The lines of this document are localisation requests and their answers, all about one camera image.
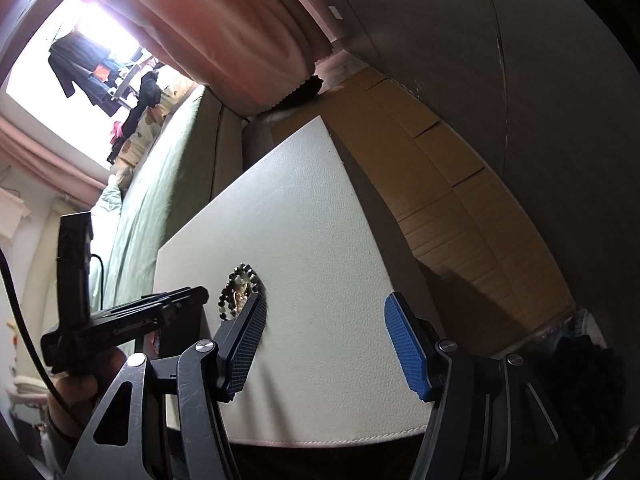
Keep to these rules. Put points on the white side table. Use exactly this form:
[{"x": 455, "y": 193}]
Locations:
[{"x": 300, "y": 210}]

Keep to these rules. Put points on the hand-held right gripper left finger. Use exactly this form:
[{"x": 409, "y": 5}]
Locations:
[{"x": 245, "y": 340}]

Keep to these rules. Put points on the black garment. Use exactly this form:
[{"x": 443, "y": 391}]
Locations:
[{"x": 142, "y": 100}]

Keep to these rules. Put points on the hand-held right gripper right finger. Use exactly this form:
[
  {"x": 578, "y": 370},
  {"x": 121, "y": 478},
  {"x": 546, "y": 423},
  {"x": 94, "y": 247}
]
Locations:
[{"x": 407, "y": 345}]

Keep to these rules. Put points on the white wall outlet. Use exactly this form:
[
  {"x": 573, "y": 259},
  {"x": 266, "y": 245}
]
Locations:
[{"x": 335, "y": 12}]

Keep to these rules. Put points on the narrow pink curtain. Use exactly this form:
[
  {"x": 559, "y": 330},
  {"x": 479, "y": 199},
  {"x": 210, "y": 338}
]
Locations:
[{"x": 50, "y": 160}]

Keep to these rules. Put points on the white hanging cloth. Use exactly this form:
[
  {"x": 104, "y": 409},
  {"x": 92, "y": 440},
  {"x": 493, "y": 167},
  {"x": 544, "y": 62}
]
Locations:
[{"x": 12, "y": 210}]

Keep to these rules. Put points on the pale green printed quilt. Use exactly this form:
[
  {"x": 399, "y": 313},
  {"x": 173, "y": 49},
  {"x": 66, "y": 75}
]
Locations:
[{"x": 107, "y": 210}]

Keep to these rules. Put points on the wide pink curtain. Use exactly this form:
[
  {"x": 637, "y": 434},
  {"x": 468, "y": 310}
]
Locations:
[{"x": 225, "y": 35}]

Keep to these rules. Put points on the bed with green blanket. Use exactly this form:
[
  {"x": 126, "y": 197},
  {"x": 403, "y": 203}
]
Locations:
[{"x": 165, "y": 170}]

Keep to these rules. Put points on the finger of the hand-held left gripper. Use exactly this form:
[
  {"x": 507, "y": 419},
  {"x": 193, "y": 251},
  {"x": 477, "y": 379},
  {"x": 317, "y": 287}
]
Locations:
[{"x": 185, "y": 297}]

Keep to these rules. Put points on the flattened cardboard sheets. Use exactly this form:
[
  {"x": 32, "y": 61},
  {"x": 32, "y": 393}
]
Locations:
[{"x": 450, "y": 200}]

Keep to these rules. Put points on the dark fuzzy cloth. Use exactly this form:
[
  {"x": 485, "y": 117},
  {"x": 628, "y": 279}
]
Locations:
[{"x": 585, "y": 390}]

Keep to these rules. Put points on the cream printed cushion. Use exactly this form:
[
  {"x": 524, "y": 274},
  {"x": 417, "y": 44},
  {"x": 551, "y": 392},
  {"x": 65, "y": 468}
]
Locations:
[{"x": 150, "y": 125}]

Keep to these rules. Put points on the dark hanging clothes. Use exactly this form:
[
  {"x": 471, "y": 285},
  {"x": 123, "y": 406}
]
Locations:
[{"x": 75, "y": 60}]

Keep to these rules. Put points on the person's left hand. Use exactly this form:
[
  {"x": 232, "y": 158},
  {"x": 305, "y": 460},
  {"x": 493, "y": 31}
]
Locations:
[{"x": 75, "y": 390}]

